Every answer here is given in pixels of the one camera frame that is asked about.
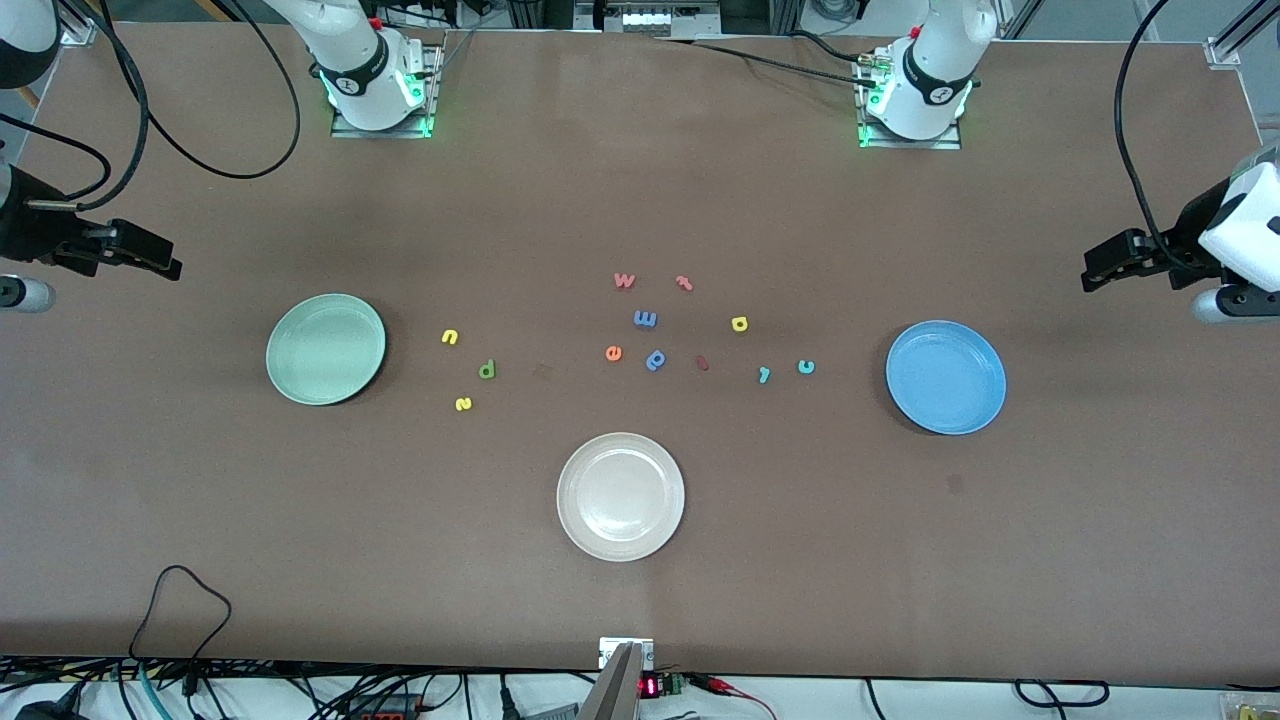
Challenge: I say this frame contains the blue plate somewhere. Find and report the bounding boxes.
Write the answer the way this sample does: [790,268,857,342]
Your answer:
[886,320,1008,436]

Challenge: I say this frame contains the green plate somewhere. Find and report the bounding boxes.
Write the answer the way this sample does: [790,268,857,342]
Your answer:
[266,293,387,407]

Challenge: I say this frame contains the grey connector block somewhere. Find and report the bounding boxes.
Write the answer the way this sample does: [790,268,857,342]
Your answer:
[575,0,721,36]

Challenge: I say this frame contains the white plate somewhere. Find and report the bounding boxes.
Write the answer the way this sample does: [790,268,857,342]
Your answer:
[557,432,686,563]

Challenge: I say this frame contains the red clip leads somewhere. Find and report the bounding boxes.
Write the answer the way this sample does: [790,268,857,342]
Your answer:
[690,673,776,719]

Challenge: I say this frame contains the silver clamp plate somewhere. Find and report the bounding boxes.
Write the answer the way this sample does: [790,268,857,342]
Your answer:
[598,637,656,671]

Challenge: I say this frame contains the grey metal bar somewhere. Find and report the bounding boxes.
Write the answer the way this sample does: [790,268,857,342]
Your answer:
[578,643,646,720]

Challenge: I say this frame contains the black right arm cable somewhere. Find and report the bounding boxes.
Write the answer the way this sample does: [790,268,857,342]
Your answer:
[0,0,302,211]

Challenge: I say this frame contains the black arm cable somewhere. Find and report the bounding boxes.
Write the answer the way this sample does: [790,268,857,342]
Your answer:
[1114,0,1181,266]
[0,0,302,211]

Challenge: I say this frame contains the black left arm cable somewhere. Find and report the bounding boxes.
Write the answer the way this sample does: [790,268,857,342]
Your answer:
[1114,0,1181,266]

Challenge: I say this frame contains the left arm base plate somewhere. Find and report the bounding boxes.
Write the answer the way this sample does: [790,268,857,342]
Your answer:
[855,50,963,151]

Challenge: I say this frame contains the aluminium frame profile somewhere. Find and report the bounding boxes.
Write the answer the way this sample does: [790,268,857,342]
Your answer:
[1215,0,1280,56]

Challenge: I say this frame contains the black looped table cable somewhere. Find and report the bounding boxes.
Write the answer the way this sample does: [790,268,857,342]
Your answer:
[129,565,233,669]

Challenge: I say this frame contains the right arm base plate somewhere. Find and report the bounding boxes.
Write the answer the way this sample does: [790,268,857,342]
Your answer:
[330,40,443,139]

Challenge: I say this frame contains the black cable across table edge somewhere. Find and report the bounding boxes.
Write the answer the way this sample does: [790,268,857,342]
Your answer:
[650,35,881,87]

